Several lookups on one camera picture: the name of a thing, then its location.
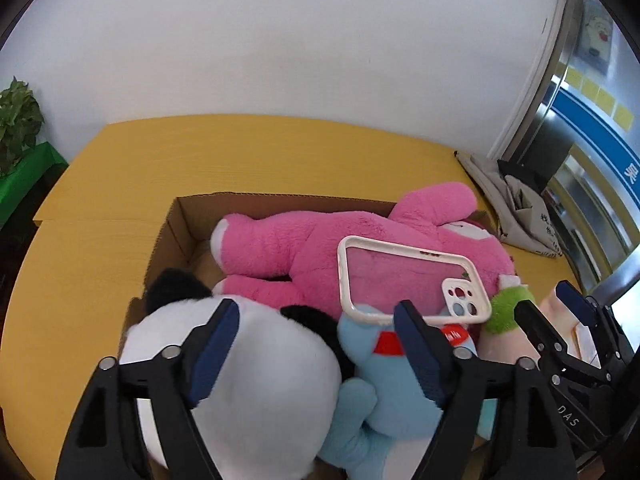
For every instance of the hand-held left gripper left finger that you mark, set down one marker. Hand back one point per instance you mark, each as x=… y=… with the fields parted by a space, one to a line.
x=215 y=350

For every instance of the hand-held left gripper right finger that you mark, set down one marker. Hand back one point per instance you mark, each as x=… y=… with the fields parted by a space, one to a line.
x=417 y=355

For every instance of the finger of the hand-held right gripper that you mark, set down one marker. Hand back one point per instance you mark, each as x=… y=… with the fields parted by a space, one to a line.
x=537 y=327
x=575 y=300

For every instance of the green and peach plush toy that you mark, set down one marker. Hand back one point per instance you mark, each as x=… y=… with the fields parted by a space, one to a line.
x=505 y=310

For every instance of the white panda plush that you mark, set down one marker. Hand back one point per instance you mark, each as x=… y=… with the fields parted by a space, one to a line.
x=270 y=360

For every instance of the white clear phone case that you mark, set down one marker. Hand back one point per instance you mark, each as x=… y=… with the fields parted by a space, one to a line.
x=462 y=300

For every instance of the light blue plush toy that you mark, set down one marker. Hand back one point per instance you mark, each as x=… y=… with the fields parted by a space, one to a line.
x=370 y=425

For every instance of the cardboard box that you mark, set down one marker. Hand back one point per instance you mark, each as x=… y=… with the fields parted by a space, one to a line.
x=180 y=240

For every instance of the pink plush bear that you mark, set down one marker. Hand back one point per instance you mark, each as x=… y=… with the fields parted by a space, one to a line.
x=300 y=250

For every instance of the white paper sheet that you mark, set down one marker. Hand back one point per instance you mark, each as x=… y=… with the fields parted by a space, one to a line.
x=586 y=342

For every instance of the grey fabric bag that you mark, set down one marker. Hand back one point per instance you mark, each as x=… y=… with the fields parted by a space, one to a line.
x=530 y=210

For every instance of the blue banner strip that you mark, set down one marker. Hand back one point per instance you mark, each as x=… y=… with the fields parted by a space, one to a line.
x=595 y=130

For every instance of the yellow sticky note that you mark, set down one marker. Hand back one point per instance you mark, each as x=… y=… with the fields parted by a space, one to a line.
x=591 y=90
x=624 y=116
x=573 y=78
x=606 y=99

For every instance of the cartoon poster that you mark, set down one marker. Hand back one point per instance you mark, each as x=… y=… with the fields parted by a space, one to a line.
x=594 y=35

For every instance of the potted green plant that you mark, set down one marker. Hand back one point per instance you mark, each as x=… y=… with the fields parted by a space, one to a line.
x=17 y=120

